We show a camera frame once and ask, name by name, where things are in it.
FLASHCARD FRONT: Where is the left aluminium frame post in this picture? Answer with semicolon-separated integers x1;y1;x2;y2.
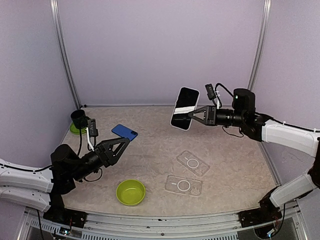
50;0;82;110

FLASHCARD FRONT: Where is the right aluminium frame post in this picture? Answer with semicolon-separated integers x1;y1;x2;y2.
247;0;272;92

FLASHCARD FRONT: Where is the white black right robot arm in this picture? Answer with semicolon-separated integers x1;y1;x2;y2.
188;88;320;226

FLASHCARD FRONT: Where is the black smartphone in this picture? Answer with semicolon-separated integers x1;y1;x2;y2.
170;86;200;131

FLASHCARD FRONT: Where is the clear phone case upper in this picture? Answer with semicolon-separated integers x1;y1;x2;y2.
176;150;210;177

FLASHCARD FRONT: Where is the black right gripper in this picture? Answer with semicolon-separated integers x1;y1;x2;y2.
188;105;246;127

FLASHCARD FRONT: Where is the clear phone case lower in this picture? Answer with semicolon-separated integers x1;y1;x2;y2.
164;175;203;197

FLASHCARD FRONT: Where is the dark green mug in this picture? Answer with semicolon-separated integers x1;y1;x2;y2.
70;109;89;130

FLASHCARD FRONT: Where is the front aluminium rail base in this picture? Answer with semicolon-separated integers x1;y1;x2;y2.
16;196;310;240

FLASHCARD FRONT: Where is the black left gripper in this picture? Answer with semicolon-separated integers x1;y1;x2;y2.
70;136;130;182

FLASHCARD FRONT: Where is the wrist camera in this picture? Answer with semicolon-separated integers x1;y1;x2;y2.
86;118;99;151
205;83;222;109

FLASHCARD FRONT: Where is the clear phone case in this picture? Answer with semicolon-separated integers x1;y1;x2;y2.
176;150;210;177
164;175;203;197

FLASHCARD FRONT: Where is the aluminium frame post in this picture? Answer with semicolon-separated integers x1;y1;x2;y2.
247;0;272;92
50;0;82;110

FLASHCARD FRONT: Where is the green saucer plate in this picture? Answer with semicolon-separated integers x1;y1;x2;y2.
69;122;86;135

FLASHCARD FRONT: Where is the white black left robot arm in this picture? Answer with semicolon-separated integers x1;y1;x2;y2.
0;137;130;225

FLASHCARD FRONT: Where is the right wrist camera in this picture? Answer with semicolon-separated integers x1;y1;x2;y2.
205;83;222;109

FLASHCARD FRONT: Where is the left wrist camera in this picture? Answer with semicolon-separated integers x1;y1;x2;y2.
86;118;99;151

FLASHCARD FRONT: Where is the green bowl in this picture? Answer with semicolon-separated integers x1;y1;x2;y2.
115;179;146;207

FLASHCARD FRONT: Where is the blue smartphone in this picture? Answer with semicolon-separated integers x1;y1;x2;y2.
111;124;138;141

